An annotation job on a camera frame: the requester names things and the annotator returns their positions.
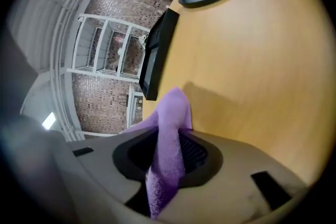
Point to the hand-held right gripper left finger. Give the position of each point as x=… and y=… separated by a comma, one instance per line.
x=120, y=157

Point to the purple cloth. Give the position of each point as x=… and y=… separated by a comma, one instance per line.
x=168, y=139

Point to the white shelf unit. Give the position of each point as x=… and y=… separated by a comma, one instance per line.
x=105, y=47
x=135, y=107

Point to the white cloth bag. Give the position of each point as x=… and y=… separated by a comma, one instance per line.
x=143, y=39

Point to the black rectangular tray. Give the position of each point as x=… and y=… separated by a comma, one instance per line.
x=155, y=60

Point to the ceiling light panel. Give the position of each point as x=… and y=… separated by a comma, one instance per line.
x=49, y=120

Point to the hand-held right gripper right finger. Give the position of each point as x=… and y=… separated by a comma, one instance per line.
x=212, y=157

